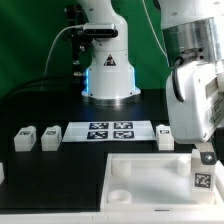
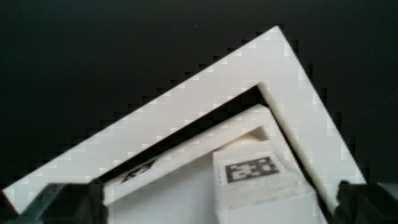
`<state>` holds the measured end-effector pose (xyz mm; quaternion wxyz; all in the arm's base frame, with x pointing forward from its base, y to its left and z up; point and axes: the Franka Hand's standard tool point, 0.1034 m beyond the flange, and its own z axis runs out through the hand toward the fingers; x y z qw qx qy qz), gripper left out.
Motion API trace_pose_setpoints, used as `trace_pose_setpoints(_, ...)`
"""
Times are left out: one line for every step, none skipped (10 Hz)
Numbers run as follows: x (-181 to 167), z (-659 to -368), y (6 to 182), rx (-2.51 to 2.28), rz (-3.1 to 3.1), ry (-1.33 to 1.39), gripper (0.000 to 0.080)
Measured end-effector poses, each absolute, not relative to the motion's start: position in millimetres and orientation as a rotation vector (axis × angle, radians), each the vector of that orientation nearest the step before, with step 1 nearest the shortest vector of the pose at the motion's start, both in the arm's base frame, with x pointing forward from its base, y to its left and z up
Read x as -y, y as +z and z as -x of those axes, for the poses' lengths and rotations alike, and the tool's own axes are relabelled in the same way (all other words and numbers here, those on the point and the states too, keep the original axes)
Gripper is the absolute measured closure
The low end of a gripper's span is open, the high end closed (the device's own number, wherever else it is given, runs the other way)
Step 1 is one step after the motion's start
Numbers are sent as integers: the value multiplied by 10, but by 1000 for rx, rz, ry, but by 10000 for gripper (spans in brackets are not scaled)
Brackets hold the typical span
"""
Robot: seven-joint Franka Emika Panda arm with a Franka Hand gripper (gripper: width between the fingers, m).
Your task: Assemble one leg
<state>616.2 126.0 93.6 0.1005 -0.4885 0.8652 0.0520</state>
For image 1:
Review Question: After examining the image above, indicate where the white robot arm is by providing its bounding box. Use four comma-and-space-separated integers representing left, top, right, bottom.
78, 0, 224, 165

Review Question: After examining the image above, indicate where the white block left edge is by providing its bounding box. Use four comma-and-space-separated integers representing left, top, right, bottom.
0, 163, 5, 185

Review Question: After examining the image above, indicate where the black cable bundle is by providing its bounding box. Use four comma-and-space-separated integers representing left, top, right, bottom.
0, 75, 84, 104

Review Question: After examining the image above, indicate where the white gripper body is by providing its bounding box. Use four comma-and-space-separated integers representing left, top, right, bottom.
166, 62, 224, 144

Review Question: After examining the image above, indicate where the white cable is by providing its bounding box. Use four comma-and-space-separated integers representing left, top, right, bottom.
43, 0, 171, 78

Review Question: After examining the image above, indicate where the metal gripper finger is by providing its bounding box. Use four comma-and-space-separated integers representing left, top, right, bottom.
196, 142, 216, 165

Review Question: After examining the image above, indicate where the white square tabletop part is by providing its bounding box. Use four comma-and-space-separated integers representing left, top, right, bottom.
100, 153, 224, 212

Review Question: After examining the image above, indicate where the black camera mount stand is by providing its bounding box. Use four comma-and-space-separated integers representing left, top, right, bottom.
64, 4, 92, 77

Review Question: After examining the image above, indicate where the white front rail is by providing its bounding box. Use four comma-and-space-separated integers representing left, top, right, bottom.
0, 211, 224, 224

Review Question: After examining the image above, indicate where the sheet with four tags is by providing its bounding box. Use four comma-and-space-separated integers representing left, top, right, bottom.
63, 121, 155, 142

